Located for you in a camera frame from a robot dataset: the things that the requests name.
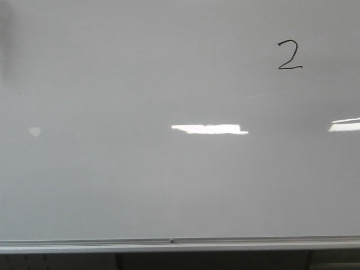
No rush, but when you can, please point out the dark table under whiteboard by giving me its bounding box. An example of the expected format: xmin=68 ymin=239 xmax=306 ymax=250
xmin=1 ymin=249 xmax=359 ymax=269

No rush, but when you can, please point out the white whiteboard with aluminium frame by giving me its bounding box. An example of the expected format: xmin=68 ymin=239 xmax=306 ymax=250
xmin=1 ymin=1 xmax=359 ymax=254

